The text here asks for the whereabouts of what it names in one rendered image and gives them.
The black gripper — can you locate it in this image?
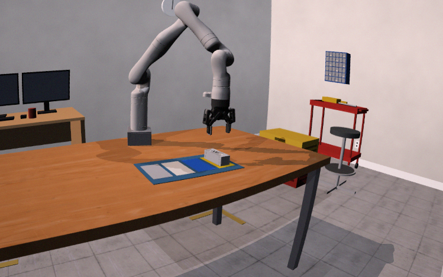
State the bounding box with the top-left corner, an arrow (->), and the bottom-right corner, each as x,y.
203,99 -> 235,135

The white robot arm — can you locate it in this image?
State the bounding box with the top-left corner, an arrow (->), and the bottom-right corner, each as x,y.
129,1 -> 234,131

